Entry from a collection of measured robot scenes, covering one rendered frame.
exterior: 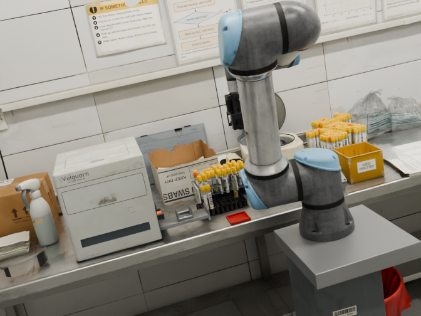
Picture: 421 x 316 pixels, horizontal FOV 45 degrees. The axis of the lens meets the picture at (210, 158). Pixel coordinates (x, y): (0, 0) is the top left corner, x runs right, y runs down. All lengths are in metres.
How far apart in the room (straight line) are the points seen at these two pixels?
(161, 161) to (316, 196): 0.98
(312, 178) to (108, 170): 0.62
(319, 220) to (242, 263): 1.18
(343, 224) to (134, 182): 0.64
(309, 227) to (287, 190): 0.14
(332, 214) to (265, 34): 0.53
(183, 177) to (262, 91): 0.81
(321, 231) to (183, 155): 0.96
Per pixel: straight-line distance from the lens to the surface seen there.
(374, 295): 1.52
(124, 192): 1.62
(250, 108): 1.23
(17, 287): 1.70
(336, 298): 1.47
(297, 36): 1.16
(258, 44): 1.15
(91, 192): 1.61
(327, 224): 1.40
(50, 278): 1.68
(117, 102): 2.20
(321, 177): 1.36
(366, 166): 1.89
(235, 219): 1.72
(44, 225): 1.88
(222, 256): 2.49
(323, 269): 1.29
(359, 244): 1.39
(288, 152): 2.01
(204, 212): 1.73
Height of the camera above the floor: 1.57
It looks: 17 degrees down
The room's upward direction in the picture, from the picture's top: 11 degrees counter-clockwise
